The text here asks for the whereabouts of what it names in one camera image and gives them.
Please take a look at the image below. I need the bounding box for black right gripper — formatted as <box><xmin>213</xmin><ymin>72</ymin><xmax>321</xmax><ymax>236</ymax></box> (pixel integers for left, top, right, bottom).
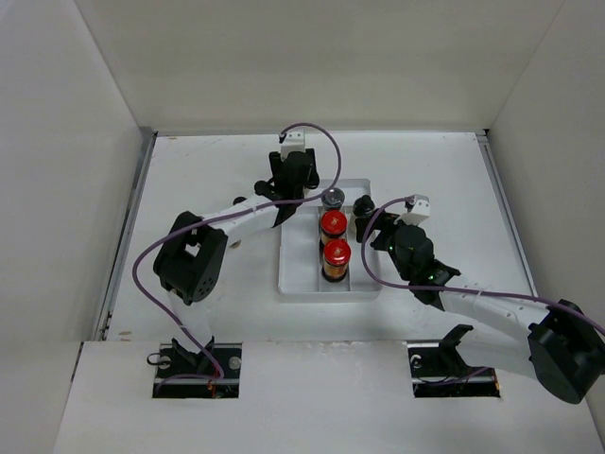
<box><xmin>354</xmin><ymin>208</ymin><xmax>420</xmax><ymax>281</ymax></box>

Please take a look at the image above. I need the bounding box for white salt knob-top bottle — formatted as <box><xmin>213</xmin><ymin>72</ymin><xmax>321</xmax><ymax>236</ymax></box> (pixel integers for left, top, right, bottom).
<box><xmin>349</xmin><ymin>194</ymin><xmax>375</xmax><ymax>234</ymax></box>

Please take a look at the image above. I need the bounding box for small black-cap spice bottle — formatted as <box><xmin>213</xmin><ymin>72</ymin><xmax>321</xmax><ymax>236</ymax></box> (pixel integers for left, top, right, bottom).
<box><xmin>254</xmin><ymin>181</ymin><xmax>267</xmax><ymax>196</ymax></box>

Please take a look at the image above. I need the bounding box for red-lid sauce jar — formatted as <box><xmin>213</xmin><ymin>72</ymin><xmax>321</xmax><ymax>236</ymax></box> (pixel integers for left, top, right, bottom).
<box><xmin>321</xmin><ymin>239</ymin><xmax>352</xmax><ymax>283</ymax></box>
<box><xmin>320</xmin><ymin>210</ymin><xmax>348</xmax><ymax>246</ymax></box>

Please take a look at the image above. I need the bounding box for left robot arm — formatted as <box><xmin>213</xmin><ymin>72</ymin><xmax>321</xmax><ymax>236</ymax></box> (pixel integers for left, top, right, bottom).
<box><xmin>153</xmin><ymin>148</ymin><xmax>320</xmax><ymax>319</ymax></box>

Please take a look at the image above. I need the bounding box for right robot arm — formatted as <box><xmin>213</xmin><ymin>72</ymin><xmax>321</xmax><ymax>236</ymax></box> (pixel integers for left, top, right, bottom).
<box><xmin>354</xmin><ymin>209</ymin><xmax>604</xmax><ymax>404</ymax></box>

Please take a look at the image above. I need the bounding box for white divided organizer tray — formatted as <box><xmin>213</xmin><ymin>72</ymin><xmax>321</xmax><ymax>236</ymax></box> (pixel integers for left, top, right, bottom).
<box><xmin>278</xmin><ymin>199</ymin><xmax>382</xmax><ymax>304</ymax></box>

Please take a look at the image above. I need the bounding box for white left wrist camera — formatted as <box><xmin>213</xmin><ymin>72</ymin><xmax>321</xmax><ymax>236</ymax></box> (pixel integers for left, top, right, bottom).
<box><xmin>278</xmin><ymin>129</ymin><xmax>306</xmax><ymax>162</ymax></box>

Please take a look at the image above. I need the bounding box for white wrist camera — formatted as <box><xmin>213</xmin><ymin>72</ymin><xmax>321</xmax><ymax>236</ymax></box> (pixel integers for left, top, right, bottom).
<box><xmin>398</xmin><ymin>194</ymin><xmax>431</xmax><ymax>226</ymax></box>
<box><xmin>278</xmin><ymin>129</ymin><xmax>306</xmax><ymax>162</ymax></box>

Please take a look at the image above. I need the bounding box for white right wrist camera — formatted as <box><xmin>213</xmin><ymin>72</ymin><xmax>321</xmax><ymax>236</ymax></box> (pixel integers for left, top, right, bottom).
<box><xmin>398</xmin><ymin>194</ymin><xmax>431</xmax><ymax>226</ymax></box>

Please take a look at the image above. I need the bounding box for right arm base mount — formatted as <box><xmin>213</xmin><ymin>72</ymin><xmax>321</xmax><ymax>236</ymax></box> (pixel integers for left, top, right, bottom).
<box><xmin>406</xmin><ymin>324</ymin><xmax>500</xmax><ymax>398</ymax></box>

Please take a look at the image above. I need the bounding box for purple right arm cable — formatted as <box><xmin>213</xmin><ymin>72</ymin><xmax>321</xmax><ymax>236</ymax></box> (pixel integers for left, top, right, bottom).
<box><xmin>360</xmin><ymin>196</ymin><xmax>605</xmax><ymax>336</ymax></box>

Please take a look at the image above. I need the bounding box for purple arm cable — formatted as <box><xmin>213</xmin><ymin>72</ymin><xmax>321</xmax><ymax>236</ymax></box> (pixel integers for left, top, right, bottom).
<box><xmin>360</xmin><ymin>196</ymin><xmax>605</xmax><ymax>336</ymax></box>
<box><xmin>130</xmin><ymin>122</ymin><xmax>343</xmax><ymax>393</ymax></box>

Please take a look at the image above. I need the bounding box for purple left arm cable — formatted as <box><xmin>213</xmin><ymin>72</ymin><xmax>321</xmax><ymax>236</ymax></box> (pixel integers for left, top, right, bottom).
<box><xmin>130</xmin><ymin>122</ymin><xmax>343</xmax><ymax>393</ymax></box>

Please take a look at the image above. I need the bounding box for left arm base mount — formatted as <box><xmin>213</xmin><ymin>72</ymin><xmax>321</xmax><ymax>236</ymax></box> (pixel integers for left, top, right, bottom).
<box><xmin>147</xmin><ymin>339</ymin><xmax>243</xmax><ymax>399</ymax></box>

